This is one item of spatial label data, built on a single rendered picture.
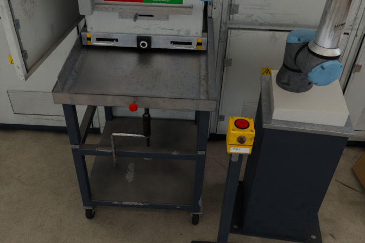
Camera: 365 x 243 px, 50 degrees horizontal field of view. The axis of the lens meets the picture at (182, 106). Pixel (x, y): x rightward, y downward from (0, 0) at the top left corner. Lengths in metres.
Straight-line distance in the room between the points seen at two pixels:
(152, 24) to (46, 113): 1.13
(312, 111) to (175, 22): 0.66
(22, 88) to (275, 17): 1.48
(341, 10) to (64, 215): 1.63
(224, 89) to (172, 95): 0.82
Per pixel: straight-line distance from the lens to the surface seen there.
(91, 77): 1.59
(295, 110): 1.55
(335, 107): 1.60
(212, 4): 2.01
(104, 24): 1.71
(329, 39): 1.42
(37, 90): 2.45
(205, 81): 1.54
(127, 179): 2.06
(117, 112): 2.43
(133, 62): 1.66
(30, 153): 2.55
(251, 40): 2.09
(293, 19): 2.07
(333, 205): 2.35
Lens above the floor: 1.74
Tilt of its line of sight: 39 degrees down
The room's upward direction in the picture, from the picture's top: 2 degrees clockwise
